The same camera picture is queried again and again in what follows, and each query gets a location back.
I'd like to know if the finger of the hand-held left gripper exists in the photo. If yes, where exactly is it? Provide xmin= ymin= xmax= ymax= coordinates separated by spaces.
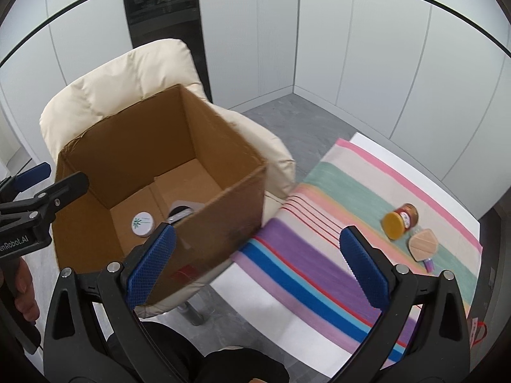
xmin=0 ymin=162 xmax=52 ymax=204
xmin=0 ymin=172 xmax=89 ymax=217

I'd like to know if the honey jar yellow lid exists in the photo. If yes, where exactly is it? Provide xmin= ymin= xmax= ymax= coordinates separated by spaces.
xmin=382 ymin=203 xmax=418 ymax=241

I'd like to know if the cream padded chair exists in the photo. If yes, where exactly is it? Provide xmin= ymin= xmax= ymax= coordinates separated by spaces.
xmin=39 ymin=39 xmax=297 ymax=327

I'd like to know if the beige powder puff pad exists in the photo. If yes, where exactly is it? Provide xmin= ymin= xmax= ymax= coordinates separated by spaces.
xmin=407 ymin=229 xmax=439 ymax=263

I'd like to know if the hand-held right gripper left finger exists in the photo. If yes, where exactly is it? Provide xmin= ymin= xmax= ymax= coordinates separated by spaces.
xmin=43 ymin=222 xmax=178 ymax=383

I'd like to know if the black and silver object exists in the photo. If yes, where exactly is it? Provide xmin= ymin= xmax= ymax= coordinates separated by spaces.
xmin=168 ymin=206 xmax=193 ymax=225

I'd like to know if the person's left hand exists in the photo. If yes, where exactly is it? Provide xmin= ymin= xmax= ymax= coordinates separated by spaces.
xmin=14 ymin=261 xmax=41 ymax=322

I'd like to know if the black glossy wall panel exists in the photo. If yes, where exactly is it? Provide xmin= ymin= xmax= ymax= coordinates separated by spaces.
xmin=120 ymin=0 xmax=212 ymax=102

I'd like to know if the white round jar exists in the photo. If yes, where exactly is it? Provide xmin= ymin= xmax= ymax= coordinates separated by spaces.
xmin=132 ymin=210 xmax=156 ymax=237

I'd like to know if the translucent plastic container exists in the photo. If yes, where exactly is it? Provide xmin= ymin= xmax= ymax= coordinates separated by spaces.
xmin=171 ymin=199 xmax=207 ymax=218

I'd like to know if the brown cardboard box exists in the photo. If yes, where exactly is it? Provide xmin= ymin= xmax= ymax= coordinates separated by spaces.
xmin=53 ymin=84 xmax=267 ymax=308

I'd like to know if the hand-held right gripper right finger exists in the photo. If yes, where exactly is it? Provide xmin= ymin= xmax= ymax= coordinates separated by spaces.
xmin=339 ymin=225 xmax=472 ymax=383

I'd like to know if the striped colourful cloth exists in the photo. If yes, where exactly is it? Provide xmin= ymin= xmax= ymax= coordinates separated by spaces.
xmin=232 ymin=138 xmax=484 ymax=364

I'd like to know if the white and red object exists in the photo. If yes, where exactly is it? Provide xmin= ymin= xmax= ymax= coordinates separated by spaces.
xmin=468 ymin=316 xmax=488 ymax=347

